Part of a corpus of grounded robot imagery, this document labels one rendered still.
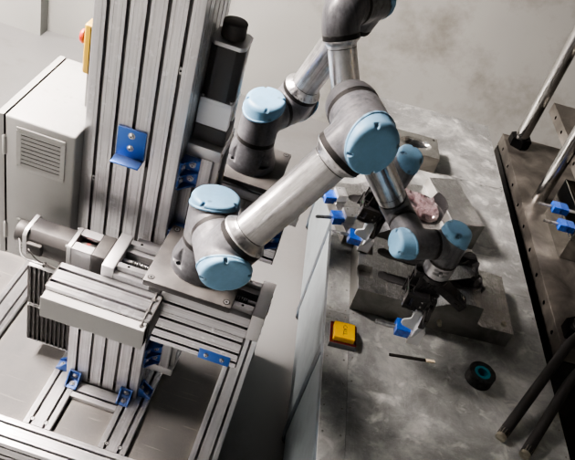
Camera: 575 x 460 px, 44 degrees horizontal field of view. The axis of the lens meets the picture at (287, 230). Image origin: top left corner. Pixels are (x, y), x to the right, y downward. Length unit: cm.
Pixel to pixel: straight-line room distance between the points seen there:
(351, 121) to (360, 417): 84
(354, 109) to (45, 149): 82
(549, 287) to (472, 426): 78
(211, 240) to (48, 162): 54
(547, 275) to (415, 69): 197
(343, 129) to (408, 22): 284
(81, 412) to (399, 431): 108
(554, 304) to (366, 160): 133
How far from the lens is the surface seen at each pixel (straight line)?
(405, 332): 196
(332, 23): 181
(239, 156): 210
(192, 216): 164
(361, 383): 198
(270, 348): 304
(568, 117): 321
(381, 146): 140
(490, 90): 438
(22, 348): 264
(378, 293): 211
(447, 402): 206
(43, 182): 194
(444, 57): 429
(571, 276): 276
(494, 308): 231
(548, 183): 301
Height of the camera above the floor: 228
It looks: 39 degrees down
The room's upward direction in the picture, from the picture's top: 18 degrees clockwise
